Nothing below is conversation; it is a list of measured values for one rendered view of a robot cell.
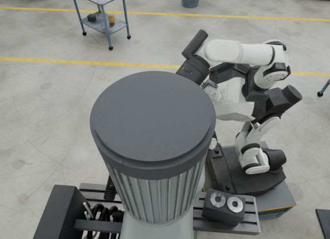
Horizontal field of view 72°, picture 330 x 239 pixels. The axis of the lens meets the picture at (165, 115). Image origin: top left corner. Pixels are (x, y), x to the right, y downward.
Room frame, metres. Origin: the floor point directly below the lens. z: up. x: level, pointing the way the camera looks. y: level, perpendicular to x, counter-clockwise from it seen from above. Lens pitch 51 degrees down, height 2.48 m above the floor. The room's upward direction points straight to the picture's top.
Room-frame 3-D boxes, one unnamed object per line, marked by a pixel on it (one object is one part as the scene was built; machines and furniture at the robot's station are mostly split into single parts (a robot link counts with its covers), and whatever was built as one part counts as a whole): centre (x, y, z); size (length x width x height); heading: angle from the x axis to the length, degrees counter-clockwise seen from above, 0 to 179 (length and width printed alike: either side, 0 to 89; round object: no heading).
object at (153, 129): (0.24, 0.02, 2.05); 0.20 x 0.20 x 0.32
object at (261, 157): (0.95, -0.78, 0.68); 0.21 x 0.20 x 0.13; 98
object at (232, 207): (0.45, -0.36, 1.04); 0.22 x 0.12 x 0.20; 74
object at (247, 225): (0.49, 0.01, 0.90); 1.24 x 0.23 x 0.08; 86
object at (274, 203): (0.95, -0.74, 0.20); 0.78 x 0.68 x 0.40; 98
